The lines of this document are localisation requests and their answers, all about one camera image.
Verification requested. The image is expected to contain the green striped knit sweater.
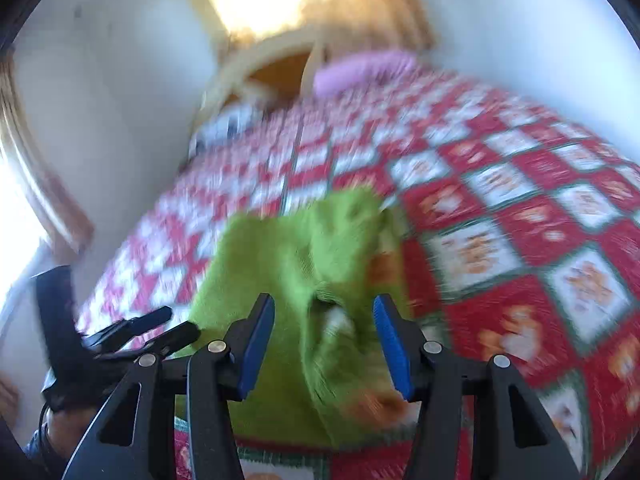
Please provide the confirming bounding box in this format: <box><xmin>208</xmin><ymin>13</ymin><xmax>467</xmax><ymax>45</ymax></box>
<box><xmin>172</xmin><ymin>186</ymin><xmax>426</xmax><ymax>453</ymax></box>

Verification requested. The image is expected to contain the white framed window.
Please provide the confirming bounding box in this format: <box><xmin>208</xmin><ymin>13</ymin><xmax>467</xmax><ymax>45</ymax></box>
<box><xmin>0</xmin><ymin>150</ymin><xmax>56</xmax><ymax>321</ymax></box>

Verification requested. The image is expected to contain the red checked quilt blanket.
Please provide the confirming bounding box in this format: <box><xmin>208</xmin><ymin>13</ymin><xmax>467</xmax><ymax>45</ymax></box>
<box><xmin>75</xmin><ymin>67</ymin><xmax>640</xmax><ymax>480</ymax></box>

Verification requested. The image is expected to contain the pink pillow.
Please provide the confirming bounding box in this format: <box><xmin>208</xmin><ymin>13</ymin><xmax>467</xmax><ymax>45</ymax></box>
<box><xmin>312</xmin><ymin>51</ymin><xmax>418</xmax><ymax>98</ymax></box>

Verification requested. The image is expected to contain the tan curtain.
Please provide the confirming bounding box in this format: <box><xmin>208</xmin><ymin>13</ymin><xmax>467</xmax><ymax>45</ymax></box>
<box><xmin>180</xmin><ymin>0</ymin><xmax>437</xmax><ymax>53</ymax></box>

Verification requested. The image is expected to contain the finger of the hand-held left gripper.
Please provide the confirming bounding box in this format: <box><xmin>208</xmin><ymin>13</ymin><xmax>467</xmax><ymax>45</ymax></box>
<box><xmin>81</xmin><ymin>306</ymin><xmax>174</xmax><ymax>352</ymax></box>
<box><xmin>142</xmin><ymin>321</ymin><xmax>202</xmax><ymax>360</ymax></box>

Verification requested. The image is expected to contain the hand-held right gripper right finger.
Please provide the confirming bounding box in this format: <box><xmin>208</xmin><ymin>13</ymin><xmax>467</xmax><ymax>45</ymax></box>
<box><xmin>372</xmin><ymin>294</ymin><xmax>583</xmax><ymax>480</ymax></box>

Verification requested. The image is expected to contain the white printed pillow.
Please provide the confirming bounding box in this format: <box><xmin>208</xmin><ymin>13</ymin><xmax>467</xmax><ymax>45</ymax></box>
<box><xmin>192</xmin><ymin>102</ymin><xmax>266</xmax><ymax>153</ymax></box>

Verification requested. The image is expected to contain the cream wooden headboard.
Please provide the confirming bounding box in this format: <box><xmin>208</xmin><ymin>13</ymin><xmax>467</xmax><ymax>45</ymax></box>
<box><xmin>200</xmin><ymin>25</ymin><xmax>331</xmax><ymax>121</ymax></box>

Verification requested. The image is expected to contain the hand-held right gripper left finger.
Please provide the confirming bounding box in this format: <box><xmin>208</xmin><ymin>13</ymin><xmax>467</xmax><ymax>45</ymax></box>
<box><xmin>62</xmin><ymin>292</ymin><xmax>276</xmax><ymax>480</ymax></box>

